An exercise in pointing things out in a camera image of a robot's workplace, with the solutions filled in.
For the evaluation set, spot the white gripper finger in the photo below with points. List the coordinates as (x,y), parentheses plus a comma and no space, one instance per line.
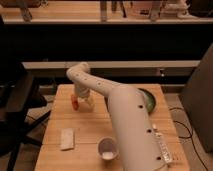
(86,104)

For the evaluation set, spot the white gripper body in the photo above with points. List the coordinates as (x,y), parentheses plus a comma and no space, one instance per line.
(81,91)

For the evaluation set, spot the orange pepper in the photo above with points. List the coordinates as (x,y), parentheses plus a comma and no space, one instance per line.
(74,102)

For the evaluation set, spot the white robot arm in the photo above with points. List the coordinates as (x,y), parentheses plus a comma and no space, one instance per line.
(136,139)

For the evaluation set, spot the white sponge block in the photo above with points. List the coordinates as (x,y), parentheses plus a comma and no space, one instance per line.
(67,139)

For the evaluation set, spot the white paper cup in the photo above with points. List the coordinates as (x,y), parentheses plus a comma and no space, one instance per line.
(107,149)

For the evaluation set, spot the black office chair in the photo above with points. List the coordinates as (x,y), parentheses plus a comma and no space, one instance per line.
(19,92)

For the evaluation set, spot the green bowl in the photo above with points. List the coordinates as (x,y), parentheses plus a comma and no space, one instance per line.
(149,100)

